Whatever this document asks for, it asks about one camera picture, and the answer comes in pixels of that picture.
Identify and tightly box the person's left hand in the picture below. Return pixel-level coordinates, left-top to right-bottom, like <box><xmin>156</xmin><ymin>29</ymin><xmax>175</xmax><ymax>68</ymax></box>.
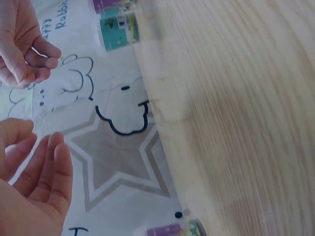
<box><xmin>0</xmin><ymin>118</ymin><xmax>74</xmax><ymax>236</ymax></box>

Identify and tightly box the person's right hand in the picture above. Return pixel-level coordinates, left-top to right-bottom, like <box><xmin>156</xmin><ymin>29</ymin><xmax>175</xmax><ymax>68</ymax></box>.
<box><xmin>0</xmin><ymin>0</ymin><xmax>62</xmax><ymax>89</ymax></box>

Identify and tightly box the clear plastic film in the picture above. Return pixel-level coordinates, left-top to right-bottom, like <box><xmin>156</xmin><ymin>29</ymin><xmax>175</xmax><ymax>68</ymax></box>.
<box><xmin>31</xmin><ymin>48</ymin><xmax>95</xmax><ymax>138</ymax></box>

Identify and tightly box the teal printed cylinder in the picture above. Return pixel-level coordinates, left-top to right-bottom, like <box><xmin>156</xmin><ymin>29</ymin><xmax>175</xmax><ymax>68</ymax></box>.
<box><xmin>99</xmin><ymin>11</ymin><xmax>140</xmax><ymax>52</ymax></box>

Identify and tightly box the purple printed cylinder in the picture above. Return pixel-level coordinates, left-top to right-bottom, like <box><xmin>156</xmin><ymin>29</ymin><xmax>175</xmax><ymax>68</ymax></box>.
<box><xmin>144</xmin><ymin>218</ymin><xmax>209</xmax><ymax>236</ymax></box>
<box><xmin>91</xmin><ymin>0</ymin><xmax>135</xmax><ymax>13</ymax></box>

